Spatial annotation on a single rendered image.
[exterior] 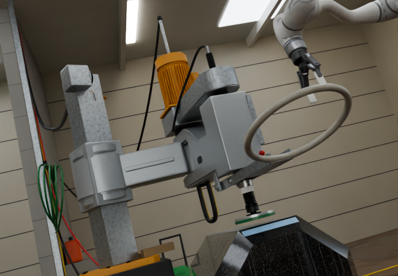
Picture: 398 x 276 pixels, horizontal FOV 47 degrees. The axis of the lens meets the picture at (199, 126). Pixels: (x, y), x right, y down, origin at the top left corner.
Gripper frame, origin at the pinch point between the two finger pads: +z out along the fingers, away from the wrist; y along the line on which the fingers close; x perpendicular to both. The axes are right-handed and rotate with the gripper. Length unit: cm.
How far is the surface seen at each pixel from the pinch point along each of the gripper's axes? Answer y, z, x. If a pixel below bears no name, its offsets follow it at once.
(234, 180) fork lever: 71, 3, 28
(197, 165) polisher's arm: 104, -24, 39
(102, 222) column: 125, -11, 104
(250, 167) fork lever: 49, 7, 24
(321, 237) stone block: 71, 45, -4
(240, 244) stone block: 68, 37, 37
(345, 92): -8.5, 7.7, -6.0
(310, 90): -16.0, 7.1, 11.4
